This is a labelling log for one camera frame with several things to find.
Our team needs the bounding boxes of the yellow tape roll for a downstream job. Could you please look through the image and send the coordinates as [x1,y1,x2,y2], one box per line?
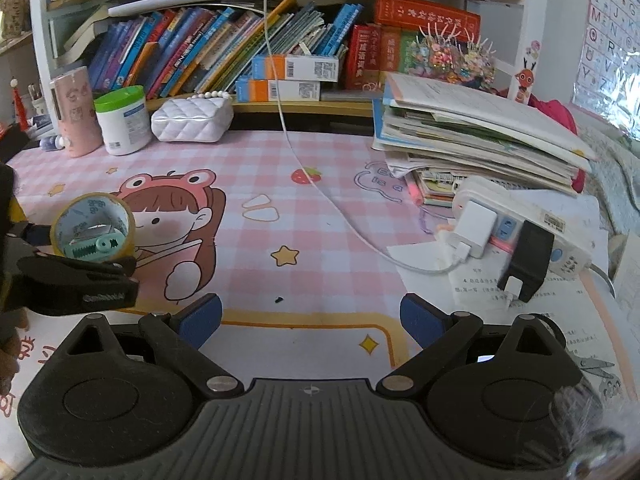
[50,192,136,263]

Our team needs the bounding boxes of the teal tape dispenser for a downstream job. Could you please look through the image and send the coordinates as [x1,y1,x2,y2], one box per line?
[63,224,126,262]

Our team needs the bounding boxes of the white charger plug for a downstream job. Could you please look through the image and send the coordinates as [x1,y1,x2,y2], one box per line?
[448,200,498,263]

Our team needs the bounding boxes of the black charger plug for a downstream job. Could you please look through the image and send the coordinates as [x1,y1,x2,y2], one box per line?
[498,220,554,307]

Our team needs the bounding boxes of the pink checkered table mat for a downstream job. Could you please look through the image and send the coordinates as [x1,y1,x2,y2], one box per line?
[0,129,640,461]

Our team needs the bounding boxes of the spray bottle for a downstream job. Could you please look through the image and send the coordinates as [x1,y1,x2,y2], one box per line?
[39,134,65,152]

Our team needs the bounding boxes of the white power strip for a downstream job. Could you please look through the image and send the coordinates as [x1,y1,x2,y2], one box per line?
[452,177,596,278]

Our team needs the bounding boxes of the white jar green lid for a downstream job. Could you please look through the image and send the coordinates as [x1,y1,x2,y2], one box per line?
[94,86,153,156]

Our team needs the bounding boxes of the pink cylinder dispenser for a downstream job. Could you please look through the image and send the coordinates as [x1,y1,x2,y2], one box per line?
[51,66,103,158]

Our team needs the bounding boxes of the stack of papers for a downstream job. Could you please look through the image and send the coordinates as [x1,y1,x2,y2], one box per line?
[372,73,598,207]

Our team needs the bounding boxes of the white quilted purse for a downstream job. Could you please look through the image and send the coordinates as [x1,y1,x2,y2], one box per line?
[151,91,234,143]

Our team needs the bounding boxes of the orange white carton lower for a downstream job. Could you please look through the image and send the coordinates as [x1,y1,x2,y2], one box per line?
[235,77,320,103]

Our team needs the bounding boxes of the orange white carton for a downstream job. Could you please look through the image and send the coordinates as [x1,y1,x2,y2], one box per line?
[235,77,320,103]
[250,54,340,82]

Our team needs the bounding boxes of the row of books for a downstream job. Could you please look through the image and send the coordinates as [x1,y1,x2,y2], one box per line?
[88,0,362,100]

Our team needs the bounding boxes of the red dictionary books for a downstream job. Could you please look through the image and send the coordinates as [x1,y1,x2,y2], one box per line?
[343,0,482,91]

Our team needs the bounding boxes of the orange white carton upper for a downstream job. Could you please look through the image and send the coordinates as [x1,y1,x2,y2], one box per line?
[250,54,340,82]

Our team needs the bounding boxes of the white charging cable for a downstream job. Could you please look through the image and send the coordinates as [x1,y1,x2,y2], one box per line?
[261,0,471,276]

